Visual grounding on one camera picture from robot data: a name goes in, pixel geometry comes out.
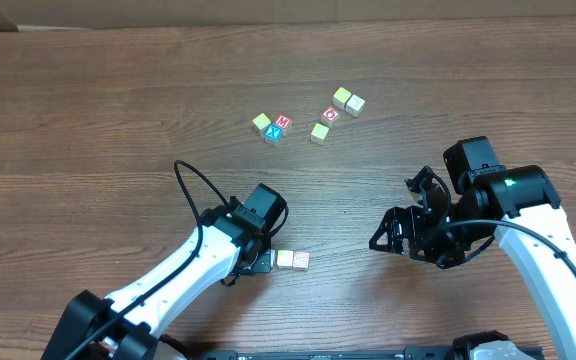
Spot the yellow wooden block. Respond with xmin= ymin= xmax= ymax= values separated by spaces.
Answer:
xmin=276 ymin=250 xmax=294 ymax=269
xmin=252 ymin=113 xmax=272 ymax=135

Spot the red Y wooden block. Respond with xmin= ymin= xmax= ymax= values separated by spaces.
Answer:
xmin=292 ymin=251 xmax=310 ymax=271

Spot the white number six block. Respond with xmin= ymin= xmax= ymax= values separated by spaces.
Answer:
xmin=270 ymin=249 xmax=277 ymax=270

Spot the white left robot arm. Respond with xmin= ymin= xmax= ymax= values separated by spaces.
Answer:
xmin=42 ymin=184 xmax=288 ymax=359

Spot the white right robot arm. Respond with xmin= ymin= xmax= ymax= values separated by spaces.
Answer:
xmin=369 ymin=136 xmax=576 ymax=359

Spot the blue X wooden block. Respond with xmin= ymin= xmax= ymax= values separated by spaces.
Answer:
xmin=263 ymin=124 xmax=283 ymax=146

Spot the yellow top wooden block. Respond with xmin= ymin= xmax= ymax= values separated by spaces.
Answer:
xmin=252 ymin=113 xmax=272 ymax=135

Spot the red M wooden block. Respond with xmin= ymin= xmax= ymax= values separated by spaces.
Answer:
xmin=274 ymin=113 xmax=293 ymax=136

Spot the yellow top turtle block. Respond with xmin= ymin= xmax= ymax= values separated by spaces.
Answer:
xmin=310 ymin=123 xmax=329 ymax=145

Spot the red C wooden block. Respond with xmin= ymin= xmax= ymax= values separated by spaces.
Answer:
xmin=320 ymin=105 xmax=341 ymax=128

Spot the plain white far block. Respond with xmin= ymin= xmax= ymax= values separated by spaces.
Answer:
xmin=345 ymin=94 xmax=366 ymax=118

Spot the yellow top far block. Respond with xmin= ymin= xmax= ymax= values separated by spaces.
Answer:
xmin=332 ymin=86 xmax=352 ymax=110

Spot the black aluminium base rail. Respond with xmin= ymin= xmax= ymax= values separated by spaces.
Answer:
xmin=187 ymin=329 xmax=544 ymax=360

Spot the cardboard back wall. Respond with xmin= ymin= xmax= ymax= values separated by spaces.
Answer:
xmin=0 ymin=0 xmax=576 ymax=31

